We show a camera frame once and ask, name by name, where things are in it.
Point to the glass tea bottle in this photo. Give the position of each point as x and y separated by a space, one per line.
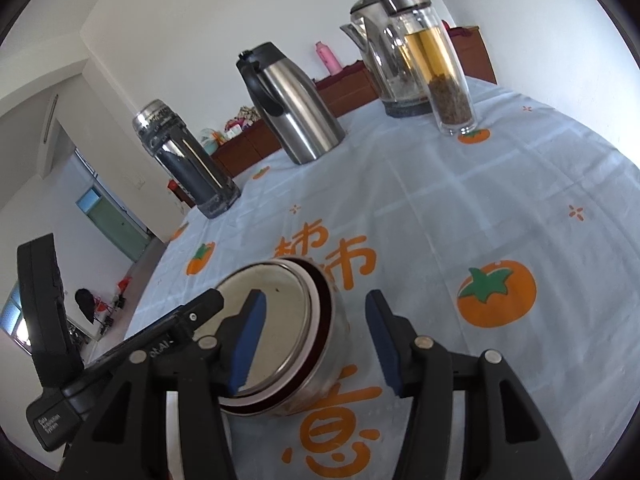
435 63

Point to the large black thermos flask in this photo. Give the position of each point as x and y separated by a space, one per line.
166 138

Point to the persimmon print tablecloth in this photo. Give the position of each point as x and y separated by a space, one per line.
523 238

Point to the green door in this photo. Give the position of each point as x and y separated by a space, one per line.
114 223

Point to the black stroller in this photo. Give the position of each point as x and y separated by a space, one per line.
93 308

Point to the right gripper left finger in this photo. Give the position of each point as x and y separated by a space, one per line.
160 418

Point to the teal bowl on sideboard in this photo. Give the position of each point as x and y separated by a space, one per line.
210 147

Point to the pink thermos bottle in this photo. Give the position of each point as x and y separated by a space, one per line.
328 58

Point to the steel carafe black handle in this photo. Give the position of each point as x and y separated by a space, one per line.
289 103

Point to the stainless electric kettle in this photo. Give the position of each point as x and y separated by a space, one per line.
385 55

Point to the red plastic bowl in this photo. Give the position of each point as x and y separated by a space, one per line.
296 389

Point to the stainless steel bowl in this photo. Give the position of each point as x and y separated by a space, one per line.
334 326

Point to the white enamel bowl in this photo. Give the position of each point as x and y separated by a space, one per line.
277 329

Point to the dark wooden sideboard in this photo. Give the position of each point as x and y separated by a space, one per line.
343 93

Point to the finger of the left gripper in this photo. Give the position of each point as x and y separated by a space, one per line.
169 332

